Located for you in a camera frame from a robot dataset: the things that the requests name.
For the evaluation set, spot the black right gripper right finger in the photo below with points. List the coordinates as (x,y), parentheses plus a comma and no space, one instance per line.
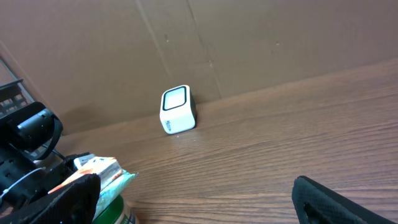
(315,203)

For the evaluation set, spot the white barcode scanner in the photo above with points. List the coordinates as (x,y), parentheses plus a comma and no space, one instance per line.
(177,110)

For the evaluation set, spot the grey plastic basket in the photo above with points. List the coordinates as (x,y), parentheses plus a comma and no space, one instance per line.
(13,97)

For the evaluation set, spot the orange tissue pack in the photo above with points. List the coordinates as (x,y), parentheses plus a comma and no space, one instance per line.
(107,168)

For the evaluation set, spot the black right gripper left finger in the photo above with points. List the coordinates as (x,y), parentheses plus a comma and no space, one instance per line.
(74,203)

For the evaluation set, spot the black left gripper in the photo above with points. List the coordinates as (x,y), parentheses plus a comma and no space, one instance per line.
(33,130)

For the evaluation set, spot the teal wet wipes pack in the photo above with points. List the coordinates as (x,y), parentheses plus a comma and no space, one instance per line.
(112,190)

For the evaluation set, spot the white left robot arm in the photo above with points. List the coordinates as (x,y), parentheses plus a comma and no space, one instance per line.
(30,165)

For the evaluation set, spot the green lid jar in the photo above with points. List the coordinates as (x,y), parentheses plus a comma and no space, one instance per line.
(118,212)

